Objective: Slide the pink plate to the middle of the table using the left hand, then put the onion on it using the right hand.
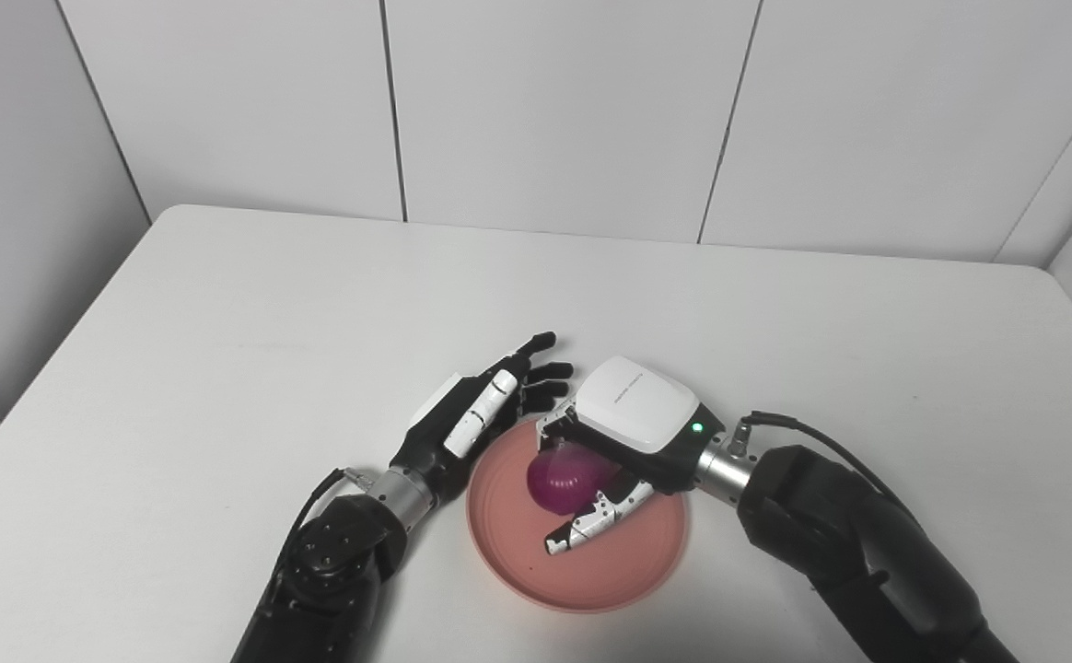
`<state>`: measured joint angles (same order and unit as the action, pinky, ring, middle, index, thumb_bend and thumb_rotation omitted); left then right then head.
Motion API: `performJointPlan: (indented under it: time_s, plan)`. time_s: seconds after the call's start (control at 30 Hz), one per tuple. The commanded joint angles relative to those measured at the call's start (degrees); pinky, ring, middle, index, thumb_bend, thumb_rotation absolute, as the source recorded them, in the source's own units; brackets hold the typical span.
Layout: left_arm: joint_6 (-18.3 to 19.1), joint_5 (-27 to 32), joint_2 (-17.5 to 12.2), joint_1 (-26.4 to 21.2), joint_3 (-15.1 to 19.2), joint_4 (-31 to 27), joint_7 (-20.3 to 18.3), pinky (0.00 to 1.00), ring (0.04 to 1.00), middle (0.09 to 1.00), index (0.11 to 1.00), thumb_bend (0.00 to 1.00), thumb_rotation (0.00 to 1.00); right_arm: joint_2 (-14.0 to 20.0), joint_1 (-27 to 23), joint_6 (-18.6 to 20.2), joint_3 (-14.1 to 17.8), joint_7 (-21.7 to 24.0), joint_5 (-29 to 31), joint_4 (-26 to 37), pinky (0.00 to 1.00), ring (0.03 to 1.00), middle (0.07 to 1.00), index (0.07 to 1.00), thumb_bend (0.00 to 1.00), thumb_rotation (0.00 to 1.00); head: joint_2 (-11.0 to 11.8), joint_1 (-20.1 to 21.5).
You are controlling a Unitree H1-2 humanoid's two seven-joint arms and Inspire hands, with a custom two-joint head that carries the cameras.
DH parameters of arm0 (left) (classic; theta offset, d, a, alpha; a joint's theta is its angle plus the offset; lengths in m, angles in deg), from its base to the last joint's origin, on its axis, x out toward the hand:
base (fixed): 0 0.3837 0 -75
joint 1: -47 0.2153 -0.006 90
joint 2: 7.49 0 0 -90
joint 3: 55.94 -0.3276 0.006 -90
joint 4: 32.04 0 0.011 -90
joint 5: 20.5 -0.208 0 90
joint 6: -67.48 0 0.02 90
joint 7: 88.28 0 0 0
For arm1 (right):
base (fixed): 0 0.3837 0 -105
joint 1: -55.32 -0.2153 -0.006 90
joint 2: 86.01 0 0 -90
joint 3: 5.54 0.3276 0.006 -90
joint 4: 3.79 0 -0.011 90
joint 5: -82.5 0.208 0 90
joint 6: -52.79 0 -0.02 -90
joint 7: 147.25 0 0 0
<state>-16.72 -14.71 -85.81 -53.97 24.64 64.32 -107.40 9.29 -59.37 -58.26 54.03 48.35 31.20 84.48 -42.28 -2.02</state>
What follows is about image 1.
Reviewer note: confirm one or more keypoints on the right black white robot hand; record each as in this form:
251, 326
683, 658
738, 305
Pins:
637, 405

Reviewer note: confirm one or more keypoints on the pink round plate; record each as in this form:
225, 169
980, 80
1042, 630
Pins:
610, 571

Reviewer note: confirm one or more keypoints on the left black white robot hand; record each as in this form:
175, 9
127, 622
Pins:
453, 428

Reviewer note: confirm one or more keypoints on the purple onion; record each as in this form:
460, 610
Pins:
564, 483

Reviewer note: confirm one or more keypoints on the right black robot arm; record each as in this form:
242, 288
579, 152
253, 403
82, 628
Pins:
868, 552

